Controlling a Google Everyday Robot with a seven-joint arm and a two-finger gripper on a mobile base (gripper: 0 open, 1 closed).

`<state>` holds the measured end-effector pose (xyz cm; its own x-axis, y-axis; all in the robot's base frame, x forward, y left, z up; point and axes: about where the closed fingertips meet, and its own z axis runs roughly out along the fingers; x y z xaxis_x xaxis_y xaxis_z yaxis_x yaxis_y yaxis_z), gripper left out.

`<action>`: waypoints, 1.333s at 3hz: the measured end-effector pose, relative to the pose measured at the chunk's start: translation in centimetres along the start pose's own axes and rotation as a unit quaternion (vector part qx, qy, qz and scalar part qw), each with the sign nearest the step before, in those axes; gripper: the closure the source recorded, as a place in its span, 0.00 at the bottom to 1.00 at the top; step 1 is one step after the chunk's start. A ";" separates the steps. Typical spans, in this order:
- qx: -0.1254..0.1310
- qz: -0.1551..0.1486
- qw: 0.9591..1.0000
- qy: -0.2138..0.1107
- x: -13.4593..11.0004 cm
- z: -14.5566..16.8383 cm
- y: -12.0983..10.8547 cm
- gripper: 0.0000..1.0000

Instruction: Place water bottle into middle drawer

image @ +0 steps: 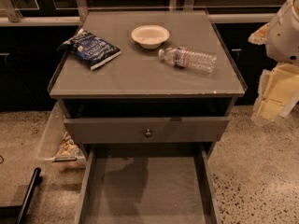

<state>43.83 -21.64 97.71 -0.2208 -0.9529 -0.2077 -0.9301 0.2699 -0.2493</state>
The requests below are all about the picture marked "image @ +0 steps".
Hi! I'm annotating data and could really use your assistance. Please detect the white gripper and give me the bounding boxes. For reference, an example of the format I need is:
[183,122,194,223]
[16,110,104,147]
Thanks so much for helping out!
[249,0,299,122]

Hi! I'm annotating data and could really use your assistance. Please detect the clear plastic water bottle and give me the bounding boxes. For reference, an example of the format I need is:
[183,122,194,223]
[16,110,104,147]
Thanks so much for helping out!
[158,47,217,75]

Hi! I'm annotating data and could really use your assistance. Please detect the grey drawer cabinet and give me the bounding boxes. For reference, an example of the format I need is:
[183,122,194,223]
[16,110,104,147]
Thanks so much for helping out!
[47,9,249,161]

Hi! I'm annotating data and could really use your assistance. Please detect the round metal drawer knob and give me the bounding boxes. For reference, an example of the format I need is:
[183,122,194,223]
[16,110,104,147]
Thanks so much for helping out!
[144,129,152,137]

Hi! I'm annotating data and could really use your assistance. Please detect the open grey middle drawer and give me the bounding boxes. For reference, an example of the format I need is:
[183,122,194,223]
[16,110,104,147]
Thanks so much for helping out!
[74,146,221,224]

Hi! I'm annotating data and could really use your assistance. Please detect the grey top drawer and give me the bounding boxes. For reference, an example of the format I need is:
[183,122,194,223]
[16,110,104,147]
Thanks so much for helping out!
[64,117,229,144]

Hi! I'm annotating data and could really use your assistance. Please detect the white paper bowl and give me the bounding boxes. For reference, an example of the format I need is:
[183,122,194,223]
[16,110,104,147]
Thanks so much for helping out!
[131,25,170,49]

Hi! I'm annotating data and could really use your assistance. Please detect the blue chip bag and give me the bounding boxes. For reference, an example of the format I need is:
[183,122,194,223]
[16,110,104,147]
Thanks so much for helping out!
[59,29,121,70]

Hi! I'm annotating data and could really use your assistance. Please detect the snack bags in bin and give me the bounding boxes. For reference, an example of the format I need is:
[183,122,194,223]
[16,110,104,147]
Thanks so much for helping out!
[57,133,81,156]

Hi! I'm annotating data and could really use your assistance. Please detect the clear plastic storage bin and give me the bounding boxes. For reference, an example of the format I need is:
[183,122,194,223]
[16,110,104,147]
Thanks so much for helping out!
[36,103,86,163]

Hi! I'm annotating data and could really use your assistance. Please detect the black bar on floor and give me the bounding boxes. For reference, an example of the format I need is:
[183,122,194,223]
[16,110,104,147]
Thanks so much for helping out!
[15,167,42,224]

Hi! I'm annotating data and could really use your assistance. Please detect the metal railing frame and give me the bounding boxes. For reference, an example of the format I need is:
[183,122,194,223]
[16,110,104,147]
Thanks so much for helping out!
[1,0,286,26]

